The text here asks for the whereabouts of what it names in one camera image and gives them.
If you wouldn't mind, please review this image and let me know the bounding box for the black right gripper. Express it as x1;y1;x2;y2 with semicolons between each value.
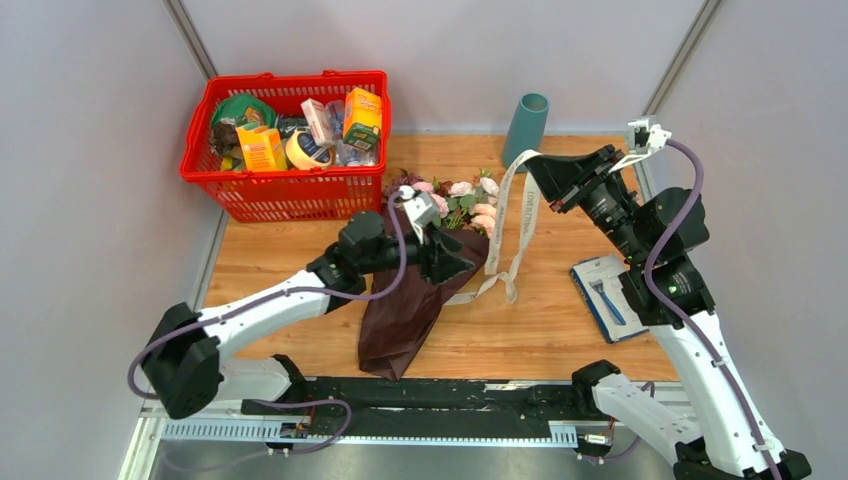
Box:
521;144;650;264

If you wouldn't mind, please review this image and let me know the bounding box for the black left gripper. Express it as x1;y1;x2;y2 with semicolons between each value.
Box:
359;220;474;285

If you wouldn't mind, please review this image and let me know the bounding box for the pink flower bouquet brown wrap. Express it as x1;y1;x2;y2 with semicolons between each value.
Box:
357;168;501;382

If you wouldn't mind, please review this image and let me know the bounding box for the white printed ribbon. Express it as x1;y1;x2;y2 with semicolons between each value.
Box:
445;149;541;306

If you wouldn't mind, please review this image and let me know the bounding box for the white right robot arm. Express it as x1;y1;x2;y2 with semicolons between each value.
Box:
520;145;812;479

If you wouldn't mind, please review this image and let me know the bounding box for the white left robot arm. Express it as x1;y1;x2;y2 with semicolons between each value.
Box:
130;211;474;419

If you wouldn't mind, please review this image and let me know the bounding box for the teal ceramic vase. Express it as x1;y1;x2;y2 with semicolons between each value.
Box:
501;93;549;168

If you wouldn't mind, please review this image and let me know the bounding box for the blue razor blister package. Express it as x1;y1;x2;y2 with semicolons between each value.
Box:
570;255;649;344

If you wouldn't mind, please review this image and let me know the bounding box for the clear plastic bottle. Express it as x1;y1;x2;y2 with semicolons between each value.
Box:
325;100;378;167

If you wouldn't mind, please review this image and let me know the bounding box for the orange green box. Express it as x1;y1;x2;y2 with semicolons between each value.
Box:
342;87;383;152

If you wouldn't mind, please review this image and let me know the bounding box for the yellow tape roll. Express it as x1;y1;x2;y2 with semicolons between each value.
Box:
285;130;334;171

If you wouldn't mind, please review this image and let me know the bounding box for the red plastic shopping basket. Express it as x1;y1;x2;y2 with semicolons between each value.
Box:
180;70;392;223

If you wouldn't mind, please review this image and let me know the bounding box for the white small box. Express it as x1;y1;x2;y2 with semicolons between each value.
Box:
300;98;336;147

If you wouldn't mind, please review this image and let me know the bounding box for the orange juice carton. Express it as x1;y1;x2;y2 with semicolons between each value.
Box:
236;122;288;173

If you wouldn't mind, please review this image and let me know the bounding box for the green snack bag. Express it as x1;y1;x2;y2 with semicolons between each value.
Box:
211;93;277;127

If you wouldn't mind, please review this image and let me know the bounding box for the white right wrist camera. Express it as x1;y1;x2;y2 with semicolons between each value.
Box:
610;115;672;172

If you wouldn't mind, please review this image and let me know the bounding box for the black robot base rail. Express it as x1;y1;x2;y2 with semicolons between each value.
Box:
158;374;677;448

